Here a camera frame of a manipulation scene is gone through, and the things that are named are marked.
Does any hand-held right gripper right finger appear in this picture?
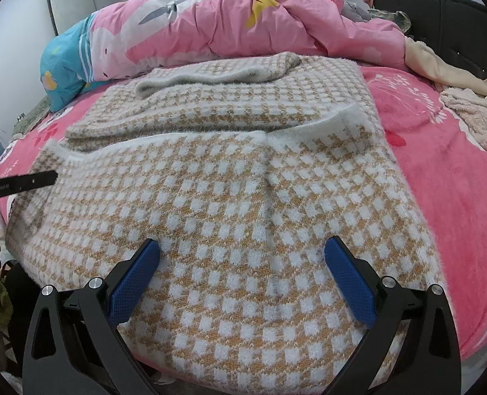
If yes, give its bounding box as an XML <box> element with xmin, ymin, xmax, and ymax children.
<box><xmin>324</xmin><ymin>236</ymin><xmax>462</xmax><ymax>395</ymax></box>

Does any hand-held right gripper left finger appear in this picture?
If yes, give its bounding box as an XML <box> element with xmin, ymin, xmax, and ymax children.
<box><xmin>22</xmin><ymin>239</ymin><xmax>162</xmax><ymax>395</ymax></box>

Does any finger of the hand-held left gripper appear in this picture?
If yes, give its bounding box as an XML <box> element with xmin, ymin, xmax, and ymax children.
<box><xmin>0</xmin><ymin>170</ymin><xmax>59</xmax><ymax>199</ymax></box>

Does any tan white checked knit coat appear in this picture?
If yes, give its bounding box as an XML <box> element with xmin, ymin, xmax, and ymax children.
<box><xmin>5</xmin><ymin>51</ymin><xmax>450</xmax><ymax>389</ymax></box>

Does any grey-green mat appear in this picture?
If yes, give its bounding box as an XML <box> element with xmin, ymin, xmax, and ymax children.
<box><xmin>15</xmin><ymin>96</ymin><xmax>50</xmax><ymax>136</ymax></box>

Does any pink floral bed sheet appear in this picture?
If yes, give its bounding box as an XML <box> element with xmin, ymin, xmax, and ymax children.
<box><xmin>0</xmin><ymin>64</ymin><xmax>487</xmax><ymax>358</ymax></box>

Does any grey board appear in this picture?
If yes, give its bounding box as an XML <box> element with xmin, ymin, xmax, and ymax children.
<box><xmin>47</xmin><ymin>0</ymin><xmax>100</xmax><ymax>38</ymax></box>

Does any cream fluffy garment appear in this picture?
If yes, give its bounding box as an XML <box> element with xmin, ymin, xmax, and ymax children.
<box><xmin>439</xmin><ymin>86</ymin><xmax>487</xmax><ymax>159</ymax></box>

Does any beige garment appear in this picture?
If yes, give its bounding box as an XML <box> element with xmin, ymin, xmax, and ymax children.
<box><xmin>404</xmin><ymin>37</ymin><xmax>487</xmax><ymax>99</ymax></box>

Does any pink printed quilt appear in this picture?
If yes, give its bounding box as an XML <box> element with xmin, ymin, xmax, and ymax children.
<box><xmin>40</xmin><ymin>0</ymin><xmax>417</xmax><ymax>112</ymax></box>

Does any patterned garment on headboard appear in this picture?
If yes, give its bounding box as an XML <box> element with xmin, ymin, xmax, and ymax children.
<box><xmin>367</xmin><ymin>8</ymin><xmax>411</xmax><ymax>34</ymax></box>

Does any grey garment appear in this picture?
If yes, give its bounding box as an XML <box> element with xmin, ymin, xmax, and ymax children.
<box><xmin>342</xmin><ymin>0</ymin><xmax>372</xmax><ymax>21</ymax></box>

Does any black bed headboard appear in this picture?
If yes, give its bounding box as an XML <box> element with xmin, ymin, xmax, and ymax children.
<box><xmin>373</xmin><ymin>0</ymin><xmax>487</xmax><ymax>83</ymax></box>

